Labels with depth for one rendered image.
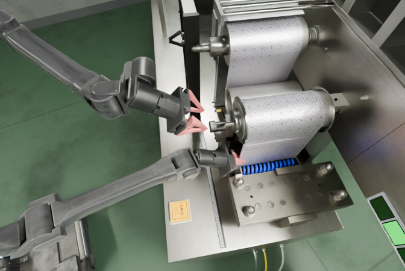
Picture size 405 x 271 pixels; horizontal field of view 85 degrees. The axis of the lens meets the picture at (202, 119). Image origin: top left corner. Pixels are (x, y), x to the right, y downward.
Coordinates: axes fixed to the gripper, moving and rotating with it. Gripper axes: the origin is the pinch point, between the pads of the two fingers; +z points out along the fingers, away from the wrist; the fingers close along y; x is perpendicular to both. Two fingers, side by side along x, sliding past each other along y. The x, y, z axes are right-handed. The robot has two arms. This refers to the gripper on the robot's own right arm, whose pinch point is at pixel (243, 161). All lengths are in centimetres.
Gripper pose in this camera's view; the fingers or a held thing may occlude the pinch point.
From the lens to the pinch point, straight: 82.1
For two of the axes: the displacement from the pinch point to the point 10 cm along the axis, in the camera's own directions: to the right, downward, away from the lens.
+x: 4.8, -5.5, -6.8
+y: 1.7, 8.2, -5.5
